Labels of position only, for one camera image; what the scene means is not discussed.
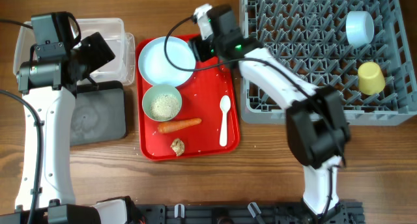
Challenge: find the light blue bowl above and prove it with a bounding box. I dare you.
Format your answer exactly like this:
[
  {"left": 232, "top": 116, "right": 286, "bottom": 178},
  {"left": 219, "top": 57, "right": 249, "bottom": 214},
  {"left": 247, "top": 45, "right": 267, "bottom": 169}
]
[{"left": 345, "top": 11, "right": 375, "bottom": 48}]

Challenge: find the yellow plastic cup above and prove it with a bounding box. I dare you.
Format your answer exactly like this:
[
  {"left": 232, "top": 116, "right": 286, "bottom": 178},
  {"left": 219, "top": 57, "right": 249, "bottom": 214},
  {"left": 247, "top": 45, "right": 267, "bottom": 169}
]
[{"left": 358, "top": 62, "right": 386, "bottom": 96}]

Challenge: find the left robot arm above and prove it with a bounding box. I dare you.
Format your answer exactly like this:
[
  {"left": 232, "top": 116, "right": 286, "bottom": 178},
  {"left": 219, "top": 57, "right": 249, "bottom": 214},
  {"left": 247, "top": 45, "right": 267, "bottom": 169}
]
[{"left": 1, "top": 12, "right": 141, "bottom": 223}]

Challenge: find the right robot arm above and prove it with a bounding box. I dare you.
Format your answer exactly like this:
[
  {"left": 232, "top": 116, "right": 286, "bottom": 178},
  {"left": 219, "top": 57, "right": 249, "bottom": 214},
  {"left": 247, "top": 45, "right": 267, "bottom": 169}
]
[{"left": 189, "top": 4, "right": 351, "bottom": 223}]

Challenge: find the black waste bin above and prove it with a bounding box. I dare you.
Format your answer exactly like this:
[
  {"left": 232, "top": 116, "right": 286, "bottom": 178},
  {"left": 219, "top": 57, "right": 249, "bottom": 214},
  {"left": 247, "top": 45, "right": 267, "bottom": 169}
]
[{"left": 70, "top": 81, "right": 127, "bottom": 146}]

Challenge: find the grey dishwasher rack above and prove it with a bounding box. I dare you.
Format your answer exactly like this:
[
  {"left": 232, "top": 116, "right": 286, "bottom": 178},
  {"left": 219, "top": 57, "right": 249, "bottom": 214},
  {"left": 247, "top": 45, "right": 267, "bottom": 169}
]
[{"left": 239, "top": 0, "right": 416, "bottom": 126}]

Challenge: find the clear plastic bin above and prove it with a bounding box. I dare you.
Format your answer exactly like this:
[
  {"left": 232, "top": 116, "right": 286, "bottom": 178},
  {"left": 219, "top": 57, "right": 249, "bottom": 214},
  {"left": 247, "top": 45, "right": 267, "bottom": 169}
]
[{"left": 13, "top": 18, "right": 136, "bottom": 86}]

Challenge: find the light blue plate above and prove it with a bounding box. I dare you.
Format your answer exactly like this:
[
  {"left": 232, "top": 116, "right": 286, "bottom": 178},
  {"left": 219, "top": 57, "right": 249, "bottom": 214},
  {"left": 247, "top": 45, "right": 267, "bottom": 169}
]
[{"left": 137, "top": 36, "right": 196, "bottom": 87}]

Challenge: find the white plastic spoon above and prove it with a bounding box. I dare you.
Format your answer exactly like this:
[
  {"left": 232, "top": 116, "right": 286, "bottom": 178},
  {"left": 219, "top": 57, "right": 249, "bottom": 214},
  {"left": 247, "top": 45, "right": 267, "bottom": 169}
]
[{"left": 219, "top": 95, "right": 231, "bottom": 147}]

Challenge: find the red plastic tray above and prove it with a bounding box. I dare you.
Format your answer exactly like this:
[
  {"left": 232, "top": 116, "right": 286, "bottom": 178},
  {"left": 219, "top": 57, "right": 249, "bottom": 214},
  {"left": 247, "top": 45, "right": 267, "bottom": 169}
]
[{"left": 135, "top": 32, "right": 241, "bottom": 161}]

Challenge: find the green bowl with rice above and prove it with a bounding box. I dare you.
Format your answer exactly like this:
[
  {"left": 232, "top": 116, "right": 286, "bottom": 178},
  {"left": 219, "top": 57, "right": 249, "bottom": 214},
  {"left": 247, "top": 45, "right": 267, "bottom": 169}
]
[{"left": 142, "top": 84, "right": 182, "bottom": 122}]

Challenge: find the orange carrot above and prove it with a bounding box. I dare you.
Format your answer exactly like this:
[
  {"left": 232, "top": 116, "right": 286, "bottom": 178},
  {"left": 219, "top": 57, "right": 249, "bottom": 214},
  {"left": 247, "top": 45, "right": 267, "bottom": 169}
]
[{"left": 157, "top": 118, "right": 202, "bottom": 134}]

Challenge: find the beige food lump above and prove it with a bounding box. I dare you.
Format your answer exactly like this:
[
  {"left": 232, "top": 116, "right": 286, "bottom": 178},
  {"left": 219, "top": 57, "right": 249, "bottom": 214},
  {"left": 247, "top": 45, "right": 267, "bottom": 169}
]
[{"left": 171, "top": 138, "right": 185, "bottom": 156}]

